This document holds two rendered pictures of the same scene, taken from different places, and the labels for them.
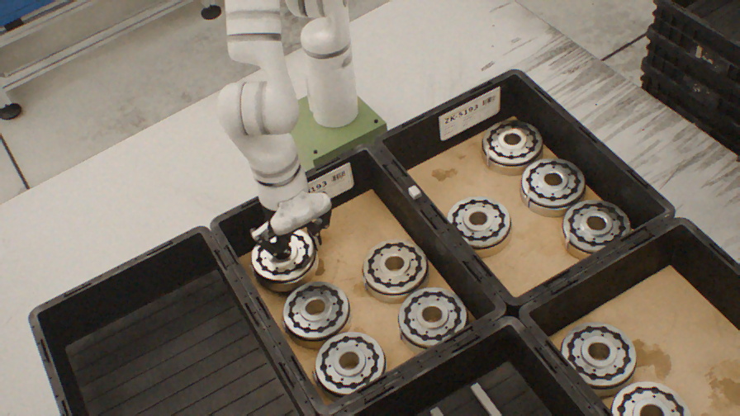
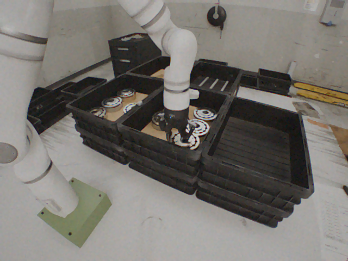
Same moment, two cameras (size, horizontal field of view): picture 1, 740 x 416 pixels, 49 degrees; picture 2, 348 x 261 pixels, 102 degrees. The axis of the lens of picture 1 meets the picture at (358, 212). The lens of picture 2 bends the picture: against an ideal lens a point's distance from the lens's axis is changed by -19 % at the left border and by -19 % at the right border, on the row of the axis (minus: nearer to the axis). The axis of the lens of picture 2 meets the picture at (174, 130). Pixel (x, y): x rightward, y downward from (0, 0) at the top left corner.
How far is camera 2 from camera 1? 135 cm
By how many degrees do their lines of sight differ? 81
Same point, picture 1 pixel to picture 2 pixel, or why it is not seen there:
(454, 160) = not seen: hidden behind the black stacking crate
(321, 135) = (86, 199)
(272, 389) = (227, 132)
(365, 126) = (76, 184)
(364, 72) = (23, 222)
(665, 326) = not seen: hidden behind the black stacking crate
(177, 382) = (252, 156)
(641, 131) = (69, 122)
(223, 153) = not seen: outside the picture
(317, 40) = (42, 157)
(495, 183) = (112, 117)
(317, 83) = (61, 183)
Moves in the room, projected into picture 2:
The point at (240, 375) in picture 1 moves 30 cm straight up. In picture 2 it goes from (232, 141) to (252, 63)
